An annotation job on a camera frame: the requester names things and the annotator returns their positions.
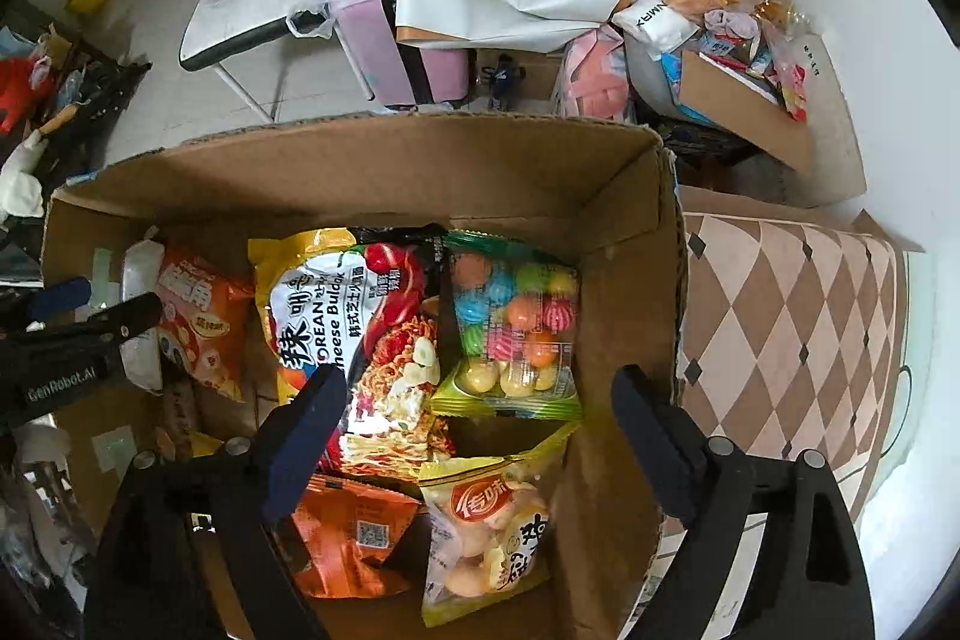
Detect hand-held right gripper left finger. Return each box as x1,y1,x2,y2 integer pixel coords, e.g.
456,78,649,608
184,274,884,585
82,364,350,640

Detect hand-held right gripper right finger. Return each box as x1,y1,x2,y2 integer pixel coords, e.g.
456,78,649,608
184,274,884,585
611,364,878,640

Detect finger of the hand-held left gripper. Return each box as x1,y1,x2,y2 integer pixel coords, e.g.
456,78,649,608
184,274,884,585
71,291,164,348
0,278,92,330

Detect white barcode packet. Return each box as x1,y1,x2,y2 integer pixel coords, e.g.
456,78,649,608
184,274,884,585
120,239,166,393

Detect red-orange chip packet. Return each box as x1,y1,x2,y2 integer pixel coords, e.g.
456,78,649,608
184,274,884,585
154,244,256,402

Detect brown snack packet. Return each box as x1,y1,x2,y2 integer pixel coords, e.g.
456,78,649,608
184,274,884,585
157,377,200,453

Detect orange barcode snack packet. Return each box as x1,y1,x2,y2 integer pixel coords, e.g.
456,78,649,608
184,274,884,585
289,471,421,600

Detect yellow instant noodle packet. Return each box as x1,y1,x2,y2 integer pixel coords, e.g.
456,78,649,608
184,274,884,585
247,225,458,480

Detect yellow biscuit packet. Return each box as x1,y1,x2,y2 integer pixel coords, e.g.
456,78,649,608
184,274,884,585
417,419,578,627

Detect colourful candy balls packet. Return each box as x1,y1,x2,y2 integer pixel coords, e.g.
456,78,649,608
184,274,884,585
431,229,584,422

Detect blue printed cardboard box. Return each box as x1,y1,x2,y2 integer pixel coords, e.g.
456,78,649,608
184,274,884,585
41,115,687,640

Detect white goose plush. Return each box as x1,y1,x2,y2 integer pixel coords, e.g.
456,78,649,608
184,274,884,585
0,115,76,221

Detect checkered tablecloth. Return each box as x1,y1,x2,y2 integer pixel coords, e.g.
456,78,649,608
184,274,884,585
675,186,927,536

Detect black tripod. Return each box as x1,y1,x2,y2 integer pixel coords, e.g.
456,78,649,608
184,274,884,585
45,59,151,176

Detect red bag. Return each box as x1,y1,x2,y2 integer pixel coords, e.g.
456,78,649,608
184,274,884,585
0,56,42,131

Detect plain brown cardboard box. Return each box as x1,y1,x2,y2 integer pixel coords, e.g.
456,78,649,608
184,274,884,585
679,32,867,210

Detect pink box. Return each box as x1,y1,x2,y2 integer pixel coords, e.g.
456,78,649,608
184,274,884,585
334,0,473,109

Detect pink packets in clear bag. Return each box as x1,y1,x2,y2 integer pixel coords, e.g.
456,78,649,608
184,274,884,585
555,29,635,120

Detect small blue toy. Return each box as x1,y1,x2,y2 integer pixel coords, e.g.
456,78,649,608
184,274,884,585
480,53,526,112

